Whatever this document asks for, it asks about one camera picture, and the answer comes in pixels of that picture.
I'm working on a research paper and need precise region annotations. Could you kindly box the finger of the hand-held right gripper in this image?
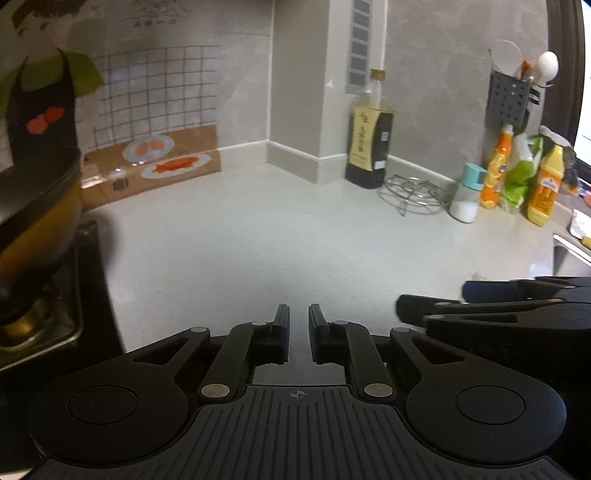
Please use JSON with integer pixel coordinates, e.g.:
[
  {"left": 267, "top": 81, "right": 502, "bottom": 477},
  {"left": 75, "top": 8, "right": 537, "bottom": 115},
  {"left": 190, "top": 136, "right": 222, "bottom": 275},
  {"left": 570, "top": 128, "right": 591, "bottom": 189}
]
[
  {"left": 462, "top": 275, "right": 591, "bottom": 304},
  {"left": 395, "top": 294, "right": 562, "bottom": 326}
]

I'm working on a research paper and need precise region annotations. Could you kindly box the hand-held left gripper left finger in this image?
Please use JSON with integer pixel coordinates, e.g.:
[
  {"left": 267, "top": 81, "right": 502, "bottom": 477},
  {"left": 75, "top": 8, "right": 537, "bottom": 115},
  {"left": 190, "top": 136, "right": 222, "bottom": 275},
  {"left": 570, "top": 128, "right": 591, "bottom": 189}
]
[{"left": 124, "top": 304, "right": 291, "bottom": 401}]

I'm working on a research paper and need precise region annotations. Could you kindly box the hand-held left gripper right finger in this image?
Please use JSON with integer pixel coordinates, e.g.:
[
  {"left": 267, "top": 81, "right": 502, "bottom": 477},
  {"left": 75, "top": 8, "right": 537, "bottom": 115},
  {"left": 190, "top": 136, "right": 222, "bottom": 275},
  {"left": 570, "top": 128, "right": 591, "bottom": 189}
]
[{"left": 308, "top": 304, "right": 466, "bottom": 401}]

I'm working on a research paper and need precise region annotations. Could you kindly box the teal-capped salt shaker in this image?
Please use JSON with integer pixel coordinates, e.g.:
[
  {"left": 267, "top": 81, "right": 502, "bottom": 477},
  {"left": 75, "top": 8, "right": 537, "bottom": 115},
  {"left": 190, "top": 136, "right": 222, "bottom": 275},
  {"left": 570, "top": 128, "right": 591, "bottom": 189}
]
[{"left": 449, "top": 162, "right": 485, "bottom": 224}]

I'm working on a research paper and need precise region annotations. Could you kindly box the steel sink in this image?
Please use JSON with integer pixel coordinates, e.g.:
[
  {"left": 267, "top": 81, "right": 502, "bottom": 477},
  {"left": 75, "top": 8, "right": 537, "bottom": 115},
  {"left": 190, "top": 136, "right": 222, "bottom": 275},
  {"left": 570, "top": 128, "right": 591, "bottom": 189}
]
[{"left": 551, "top": 231, "right": 591, "bottom": 268}]

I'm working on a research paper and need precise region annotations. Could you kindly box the green plastic bag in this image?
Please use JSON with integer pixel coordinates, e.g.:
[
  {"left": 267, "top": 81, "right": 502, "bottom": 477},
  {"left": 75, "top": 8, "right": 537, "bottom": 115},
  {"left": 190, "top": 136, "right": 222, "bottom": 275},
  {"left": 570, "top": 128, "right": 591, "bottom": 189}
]
[{"left": 501, "top": 124, "right": 573, "bottom": 215}]

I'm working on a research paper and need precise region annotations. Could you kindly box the yellow squeeze bottle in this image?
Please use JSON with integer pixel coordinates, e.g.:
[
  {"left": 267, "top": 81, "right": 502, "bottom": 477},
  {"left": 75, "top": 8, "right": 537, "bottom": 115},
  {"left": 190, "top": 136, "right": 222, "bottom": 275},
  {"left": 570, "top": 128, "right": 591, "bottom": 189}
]
[{"left": 519, "top": 144, "right": 566, "bottom": 227}]

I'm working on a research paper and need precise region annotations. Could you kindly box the orange squeeze bottle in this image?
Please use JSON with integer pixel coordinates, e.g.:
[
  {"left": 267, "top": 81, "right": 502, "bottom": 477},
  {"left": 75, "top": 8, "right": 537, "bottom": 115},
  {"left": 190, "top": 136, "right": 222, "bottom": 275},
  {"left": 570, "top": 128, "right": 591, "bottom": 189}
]
[{"left": 478, "top": 124, "right": 514, "bottom": 209}]

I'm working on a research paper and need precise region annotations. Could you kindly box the metal steamer rack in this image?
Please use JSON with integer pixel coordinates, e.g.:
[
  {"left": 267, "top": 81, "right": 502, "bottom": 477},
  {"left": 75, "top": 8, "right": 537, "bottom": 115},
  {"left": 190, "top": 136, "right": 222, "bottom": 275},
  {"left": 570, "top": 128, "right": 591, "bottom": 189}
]
[{"left": 379, "top": 174, "right": 451, "bottom": 217}]

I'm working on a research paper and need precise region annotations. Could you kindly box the dark soy sauce bottle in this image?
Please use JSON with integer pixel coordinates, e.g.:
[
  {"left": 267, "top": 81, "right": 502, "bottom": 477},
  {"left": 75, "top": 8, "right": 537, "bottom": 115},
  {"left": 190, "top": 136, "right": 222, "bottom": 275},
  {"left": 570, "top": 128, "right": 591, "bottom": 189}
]
[{"left": 345, "top": 69, "right": 395, "bottom": 190}]

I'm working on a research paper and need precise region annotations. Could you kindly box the black stove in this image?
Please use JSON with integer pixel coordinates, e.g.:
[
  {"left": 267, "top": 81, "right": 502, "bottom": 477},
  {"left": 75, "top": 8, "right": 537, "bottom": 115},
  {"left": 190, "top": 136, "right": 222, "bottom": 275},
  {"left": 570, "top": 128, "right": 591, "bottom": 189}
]
[{"left": 0, "top": 219, "right": 125, "bottom": 370}]

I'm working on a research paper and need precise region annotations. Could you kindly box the black perforated utensil holder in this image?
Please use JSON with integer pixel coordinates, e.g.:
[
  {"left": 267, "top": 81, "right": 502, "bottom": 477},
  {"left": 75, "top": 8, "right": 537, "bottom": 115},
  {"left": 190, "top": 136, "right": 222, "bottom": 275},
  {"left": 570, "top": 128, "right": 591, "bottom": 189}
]
[{"left": 489, "top": 69, "right": 541, "bottom": 132}]

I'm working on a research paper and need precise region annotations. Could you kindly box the white round spoon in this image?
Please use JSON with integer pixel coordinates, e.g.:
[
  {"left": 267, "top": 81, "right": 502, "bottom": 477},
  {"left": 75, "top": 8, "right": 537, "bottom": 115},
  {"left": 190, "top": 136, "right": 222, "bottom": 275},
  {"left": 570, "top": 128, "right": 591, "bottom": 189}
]
[{"left": 538, "top": 51, "right": 559, "bottom": 86}]

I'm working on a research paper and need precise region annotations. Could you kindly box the mesh strainer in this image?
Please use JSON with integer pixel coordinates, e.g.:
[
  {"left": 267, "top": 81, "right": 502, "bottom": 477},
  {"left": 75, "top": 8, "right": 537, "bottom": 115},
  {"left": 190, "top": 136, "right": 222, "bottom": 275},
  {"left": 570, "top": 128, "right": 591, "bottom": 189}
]
[{"left": 488, "top": 39, "right": 522, "bottom": 75}]

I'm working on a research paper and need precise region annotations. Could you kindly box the black and yellow wok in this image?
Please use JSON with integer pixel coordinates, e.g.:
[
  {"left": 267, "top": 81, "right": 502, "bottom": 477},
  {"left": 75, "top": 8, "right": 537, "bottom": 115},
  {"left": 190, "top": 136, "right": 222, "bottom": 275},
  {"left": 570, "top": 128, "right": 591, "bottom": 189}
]
[{"left": 0, "top": 148, "right": 84, "bottom": 324}]

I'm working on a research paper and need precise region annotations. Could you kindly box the printed wall poster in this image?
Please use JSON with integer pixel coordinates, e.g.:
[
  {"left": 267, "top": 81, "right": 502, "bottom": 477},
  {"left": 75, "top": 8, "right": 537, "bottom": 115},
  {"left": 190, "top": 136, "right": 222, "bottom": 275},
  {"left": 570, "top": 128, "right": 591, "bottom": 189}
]
[{"left": 0, "top": 0, "right": 222, "bottom": 213}]

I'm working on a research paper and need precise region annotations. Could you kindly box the dark window frame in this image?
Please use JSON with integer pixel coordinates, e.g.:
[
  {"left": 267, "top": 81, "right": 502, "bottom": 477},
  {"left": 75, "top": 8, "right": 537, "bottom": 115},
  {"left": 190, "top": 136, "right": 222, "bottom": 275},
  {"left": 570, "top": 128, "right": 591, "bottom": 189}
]
[{"left": 545, "top": 0, "right": 591, "bottom": 167}]

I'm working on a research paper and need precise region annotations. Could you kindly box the white grid wall sticker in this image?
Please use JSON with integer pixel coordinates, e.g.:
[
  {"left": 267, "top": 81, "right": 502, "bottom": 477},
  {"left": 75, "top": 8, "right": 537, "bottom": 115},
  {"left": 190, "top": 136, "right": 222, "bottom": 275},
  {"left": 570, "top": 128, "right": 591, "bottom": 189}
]
[{"left": 346, "top": 0, "right": 384, "bottom": 93}]

